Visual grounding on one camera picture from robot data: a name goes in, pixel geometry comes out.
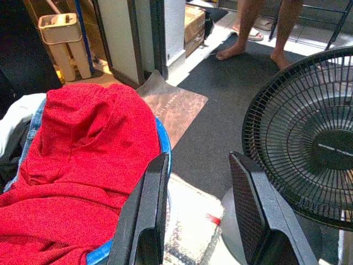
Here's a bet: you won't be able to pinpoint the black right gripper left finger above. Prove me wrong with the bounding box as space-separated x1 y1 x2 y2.
106 152 170 265

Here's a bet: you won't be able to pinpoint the beige mop bucket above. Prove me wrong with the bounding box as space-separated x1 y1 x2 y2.
38 13 93 82

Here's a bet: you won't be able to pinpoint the blue plastic laundry basket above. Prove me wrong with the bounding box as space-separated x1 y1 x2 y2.
85 115 173 265

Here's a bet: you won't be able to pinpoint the person's bare leg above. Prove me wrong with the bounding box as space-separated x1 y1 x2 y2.
217 0 266 61
270 0 304 71

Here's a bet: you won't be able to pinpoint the white cloth garment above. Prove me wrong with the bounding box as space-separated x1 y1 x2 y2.
0 93 47 158

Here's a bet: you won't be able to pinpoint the cardboard box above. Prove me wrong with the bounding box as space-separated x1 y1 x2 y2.
184 4 206 58

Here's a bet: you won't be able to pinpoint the black garment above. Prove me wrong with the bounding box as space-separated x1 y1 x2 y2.
0 121 31 194

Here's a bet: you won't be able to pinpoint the beige slipper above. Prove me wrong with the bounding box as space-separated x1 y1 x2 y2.
253 15 274 31
231 24 265 42

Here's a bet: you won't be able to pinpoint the white patterned rug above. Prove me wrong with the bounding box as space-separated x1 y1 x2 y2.
163 173 224 265

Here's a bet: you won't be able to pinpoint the black metal rack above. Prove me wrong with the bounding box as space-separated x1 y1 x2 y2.
269 0 353 51

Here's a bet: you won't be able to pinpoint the dark grey floor mat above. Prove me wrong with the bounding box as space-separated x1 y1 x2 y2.
167 32 307 200

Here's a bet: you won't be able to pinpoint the red knit garment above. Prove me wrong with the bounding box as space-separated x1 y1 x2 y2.
0 82 162 265

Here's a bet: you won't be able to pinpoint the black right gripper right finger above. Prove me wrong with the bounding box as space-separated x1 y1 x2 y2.
228 151 318 265

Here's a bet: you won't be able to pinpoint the person's bare left leg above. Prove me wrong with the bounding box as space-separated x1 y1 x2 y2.
217 0 266 61

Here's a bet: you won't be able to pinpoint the person's bare right leg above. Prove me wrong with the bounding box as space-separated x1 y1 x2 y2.
270 0 304 71

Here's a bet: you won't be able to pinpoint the brown rubber floor mat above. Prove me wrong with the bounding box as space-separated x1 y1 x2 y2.
136 69 209 150

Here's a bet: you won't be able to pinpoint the blue denim jeans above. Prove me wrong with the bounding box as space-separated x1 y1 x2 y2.
3 98 47 192

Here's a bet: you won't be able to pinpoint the black electric fan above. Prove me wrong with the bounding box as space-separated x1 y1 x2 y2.
220 45 353 265

